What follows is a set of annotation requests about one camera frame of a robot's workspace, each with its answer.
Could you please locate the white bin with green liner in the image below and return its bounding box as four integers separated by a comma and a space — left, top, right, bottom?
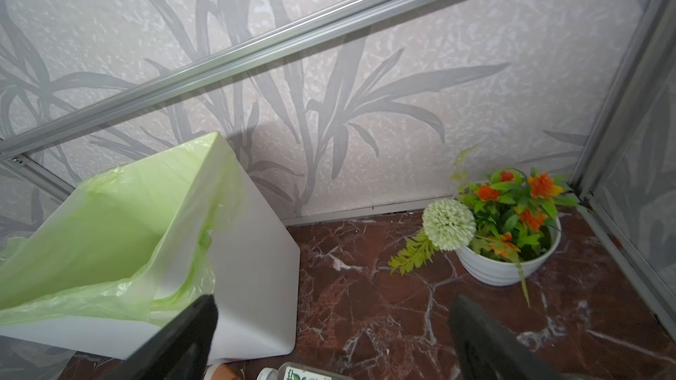
1, 132, 300, 362

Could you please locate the clear bottle lime label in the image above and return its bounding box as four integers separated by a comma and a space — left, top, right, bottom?
256, 362, 352, 380

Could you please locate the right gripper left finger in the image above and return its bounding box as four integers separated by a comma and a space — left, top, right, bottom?
107, 295, 218, 380

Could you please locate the white pot with flowers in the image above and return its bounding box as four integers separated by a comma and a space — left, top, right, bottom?
388, 148, 579, 298

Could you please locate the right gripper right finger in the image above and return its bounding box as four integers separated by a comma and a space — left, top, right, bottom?
449, 295, 581, 379

